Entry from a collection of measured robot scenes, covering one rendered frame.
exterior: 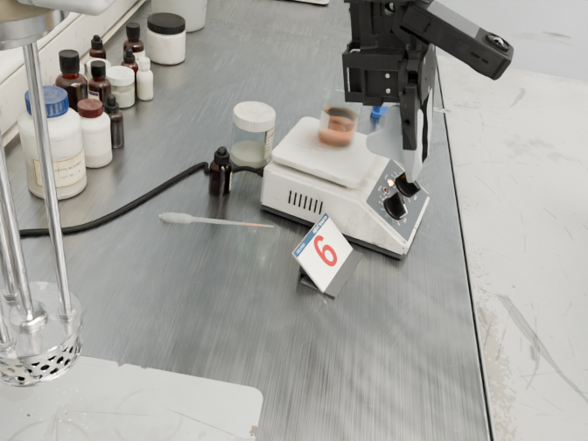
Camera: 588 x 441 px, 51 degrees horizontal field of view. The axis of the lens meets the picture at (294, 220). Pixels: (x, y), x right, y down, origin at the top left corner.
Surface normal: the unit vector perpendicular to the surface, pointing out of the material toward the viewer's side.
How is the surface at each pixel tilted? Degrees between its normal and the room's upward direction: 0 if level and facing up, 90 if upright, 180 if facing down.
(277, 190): 90
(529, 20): 90
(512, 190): 0
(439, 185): 0
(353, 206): 90
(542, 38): 90
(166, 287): 0
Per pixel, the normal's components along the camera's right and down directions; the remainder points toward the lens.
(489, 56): -0.36, 0.51
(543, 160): 0.13, -0.78
